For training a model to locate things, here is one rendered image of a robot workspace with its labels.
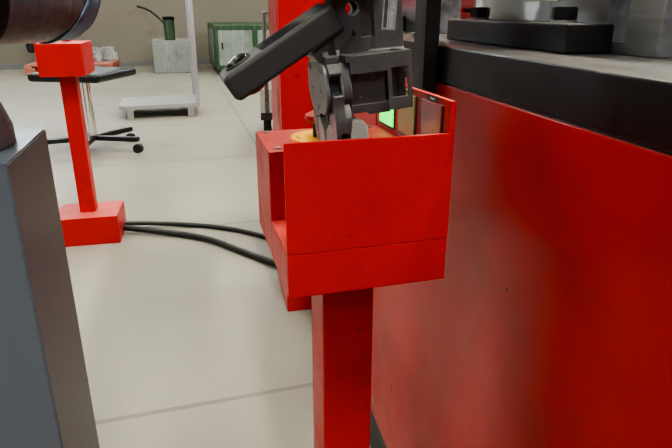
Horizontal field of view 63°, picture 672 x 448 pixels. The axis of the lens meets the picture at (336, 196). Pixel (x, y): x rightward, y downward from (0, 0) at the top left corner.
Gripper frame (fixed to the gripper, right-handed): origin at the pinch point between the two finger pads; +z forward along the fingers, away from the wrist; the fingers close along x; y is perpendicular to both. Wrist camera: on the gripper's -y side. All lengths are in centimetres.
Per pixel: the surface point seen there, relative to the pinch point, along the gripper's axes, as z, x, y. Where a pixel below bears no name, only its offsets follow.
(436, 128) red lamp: -6.0, -2.7, 9.8
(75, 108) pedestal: 14, 184, -57
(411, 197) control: -0.4, -4.9, 6.1
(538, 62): -11.6, -6.3, 18.2
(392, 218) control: 1.4, -4.9, 4.1
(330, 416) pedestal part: 28.5, 2.1, -2.6
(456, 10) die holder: -14, 49, 38
